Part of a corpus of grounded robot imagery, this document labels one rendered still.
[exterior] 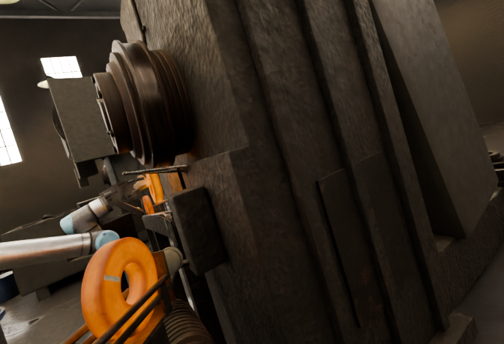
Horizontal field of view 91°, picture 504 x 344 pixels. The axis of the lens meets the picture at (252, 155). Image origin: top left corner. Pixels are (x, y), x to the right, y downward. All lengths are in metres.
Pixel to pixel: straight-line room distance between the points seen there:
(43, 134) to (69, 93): 7.66
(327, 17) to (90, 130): 3.17
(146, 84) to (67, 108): 2.91
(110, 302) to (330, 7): 0.91
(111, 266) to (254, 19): 0.58
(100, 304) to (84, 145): 3.20
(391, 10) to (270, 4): 0.55
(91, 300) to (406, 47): 1.17
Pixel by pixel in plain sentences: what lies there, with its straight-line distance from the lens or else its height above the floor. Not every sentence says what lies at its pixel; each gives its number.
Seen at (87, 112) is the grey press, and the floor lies 1.83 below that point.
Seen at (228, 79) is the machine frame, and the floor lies 1.03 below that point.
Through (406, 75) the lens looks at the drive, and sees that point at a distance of 1.13.
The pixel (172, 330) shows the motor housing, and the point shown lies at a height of 0.53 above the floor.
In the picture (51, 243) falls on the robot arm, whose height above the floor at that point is 0.76.
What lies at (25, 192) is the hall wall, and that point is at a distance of 11.27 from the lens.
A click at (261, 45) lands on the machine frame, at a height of 1.09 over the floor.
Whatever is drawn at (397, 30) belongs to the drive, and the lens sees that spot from 1.15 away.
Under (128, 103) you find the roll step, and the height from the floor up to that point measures 1.10.
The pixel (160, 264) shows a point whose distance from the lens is 0.57.
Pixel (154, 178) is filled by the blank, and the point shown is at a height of 0.85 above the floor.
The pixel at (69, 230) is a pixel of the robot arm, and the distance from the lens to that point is 1.16.
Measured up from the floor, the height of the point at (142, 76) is 1.16.
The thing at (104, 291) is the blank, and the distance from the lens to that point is 0.46.
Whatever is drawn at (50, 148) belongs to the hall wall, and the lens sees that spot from 11.24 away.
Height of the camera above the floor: 0.87
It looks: 2 degrees down
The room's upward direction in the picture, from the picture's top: 17 degrees counter-clockwise
